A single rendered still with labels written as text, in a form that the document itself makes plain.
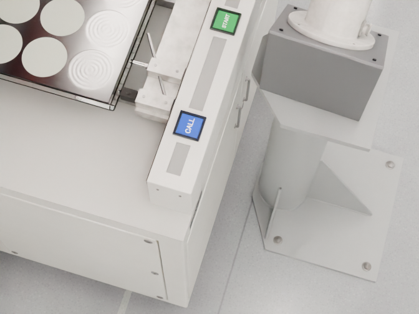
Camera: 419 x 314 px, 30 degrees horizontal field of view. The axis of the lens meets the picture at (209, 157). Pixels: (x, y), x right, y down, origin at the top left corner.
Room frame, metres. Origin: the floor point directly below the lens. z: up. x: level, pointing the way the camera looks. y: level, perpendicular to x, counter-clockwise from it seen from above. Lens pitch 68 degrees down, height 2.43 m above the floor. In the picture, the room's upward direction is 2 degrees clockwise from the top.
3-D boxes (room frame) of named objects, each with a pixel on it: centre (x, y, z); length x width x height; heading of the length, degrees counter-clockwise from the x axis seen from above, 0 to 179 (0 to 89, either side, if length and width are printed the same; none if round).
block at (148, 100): (0.74, 0.12, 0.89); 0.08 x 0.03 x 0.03; 75
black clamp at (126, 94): (0.75, 0.18, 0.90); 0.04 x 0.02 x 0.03; 75
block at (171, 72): (0.82, 0.10, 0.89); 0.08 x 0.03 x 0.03; 75
